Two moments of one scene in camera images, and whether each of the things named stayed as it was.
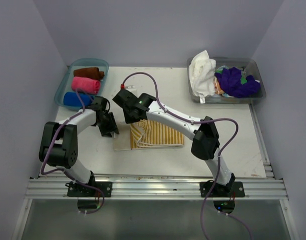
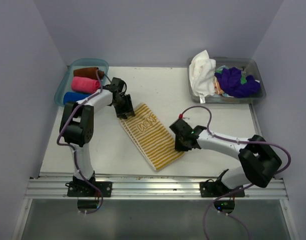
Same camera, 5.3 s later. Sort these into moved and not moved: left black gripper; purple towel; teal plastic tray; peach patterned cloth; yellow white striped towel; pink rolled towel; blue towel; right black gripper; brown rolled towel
Moved: yellow white striped towel; right black gripper; left black gripper
Not moved: peach patterned cloth; teal plastic tray; brown rolled towel; pink rolled towel; blue towel; purple towel
